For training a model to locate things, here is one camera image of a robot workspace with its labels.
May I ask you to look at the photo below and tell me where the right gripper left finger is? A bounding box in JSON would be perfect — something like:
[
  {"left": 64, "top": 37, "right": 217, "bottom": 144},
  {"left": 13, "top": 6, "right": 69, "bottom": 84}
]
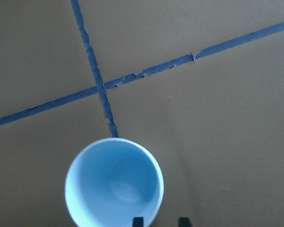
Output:
[{"left": 132, "top": 217, "right": 144, "bottom": 227}]

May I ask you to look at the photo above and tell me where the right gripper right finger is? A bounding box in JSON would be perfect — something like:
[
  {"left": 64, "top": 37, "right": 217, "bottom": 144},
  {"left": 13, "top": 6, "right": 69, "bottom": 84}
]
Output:
[{"left": 178, "top": 217, "right": 191, "bottom": 227}]

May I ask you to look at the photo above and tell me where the light blue cup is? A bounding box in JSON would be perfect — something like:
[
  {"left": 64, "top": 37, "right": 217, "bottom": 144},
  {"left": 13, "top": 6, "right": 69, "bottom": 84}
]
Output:
[{"left": 65, "top": 138, "right": 164, "bottom": 227}]

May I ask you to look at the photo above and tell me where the blue tape strip middle row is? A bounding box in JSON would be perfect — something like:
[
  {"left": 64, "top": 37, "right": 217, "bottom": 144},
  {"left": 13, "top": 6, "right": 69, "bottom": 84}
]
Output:
[{"left": 0, "top": 22, "right": 284, "bottom": 126}]

